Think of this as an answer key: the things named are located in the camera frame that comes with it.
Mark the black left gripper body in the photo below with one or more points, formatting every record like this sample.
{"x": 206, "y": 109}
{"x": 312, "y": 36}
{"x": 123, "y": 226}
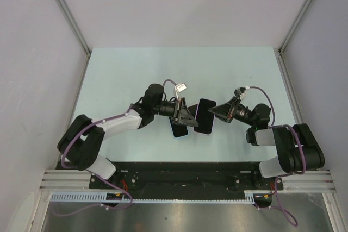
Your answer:
{"x": 168, "y": 108}

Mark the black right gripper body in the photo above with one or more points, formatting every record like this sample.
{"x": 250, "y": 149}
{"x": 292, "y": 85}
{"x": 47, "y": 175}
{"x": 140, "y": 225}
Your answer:
{"x": 242, "y": 113}

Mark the clear blue phone case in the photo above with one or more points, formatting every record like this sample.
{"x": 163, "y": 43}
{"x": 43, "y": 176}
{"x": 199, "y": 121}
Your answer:
{"x": 179, "y": 137}

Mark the black smartphone pink edge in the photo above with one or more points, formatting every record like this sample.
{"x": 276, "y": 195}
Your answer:
{"x": 205, "y": 116}

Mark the pink silicone phone case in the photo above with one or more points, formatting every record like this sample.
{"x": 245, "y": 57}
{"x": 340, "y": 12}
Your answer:
{"x": 193, "y": 109}

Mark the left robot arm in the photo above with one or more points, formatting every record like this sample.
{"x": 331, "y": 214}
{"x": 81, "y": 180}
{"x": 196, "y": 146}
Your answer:
{"x": 80, "y": 145}

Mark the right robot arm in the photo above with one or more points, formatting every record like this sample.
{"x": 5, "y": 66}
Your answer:
{"x": 297, "y": 149}

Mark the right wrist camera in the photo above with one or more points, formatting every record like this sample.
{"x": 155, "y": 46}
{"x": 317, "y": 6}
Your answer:
{"x": 240, "y": 93}

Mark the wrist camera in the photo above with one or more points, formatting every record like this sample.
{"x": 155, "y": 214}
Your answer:
{"x": 240, "y": 93}
{"x": 178, "y": 88}

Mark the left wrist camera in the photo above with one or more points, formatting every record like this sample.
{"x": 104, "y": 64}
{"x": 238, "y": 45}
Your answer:
{"x": 178, "y": 88}

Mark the right aluminium frame post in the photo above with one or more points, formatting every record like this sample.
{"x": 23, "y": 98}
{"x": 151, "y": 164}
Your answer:
{"x": 294, "y": 26}

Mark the aluminium frame post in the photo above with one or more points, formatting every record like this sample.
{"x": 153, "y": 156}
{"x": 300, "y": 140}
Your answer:
{"x": 294, "y": 26}
{"x": 71, "y": 21}

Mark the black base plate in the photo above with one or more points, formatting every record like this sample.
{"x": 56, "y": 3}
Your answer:
{"x": 238, "y": 176}

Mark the aluminium front rail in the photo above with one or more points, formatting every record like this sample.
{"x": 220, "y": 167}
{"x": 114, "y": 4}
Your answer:
{"x": 72, "y": 180}

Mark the white slotted cable duct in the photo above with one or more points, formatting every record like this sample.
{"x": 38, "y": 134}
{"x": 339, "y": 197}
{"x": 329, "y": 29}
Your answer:
{"x": 245, "y": 197}

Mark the left aluminium frame post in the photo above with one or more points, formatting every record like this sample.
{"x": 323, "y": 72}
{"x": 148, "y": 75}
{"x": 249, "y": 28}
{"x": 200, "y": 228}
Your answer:
{"x": 71, "y": 21}

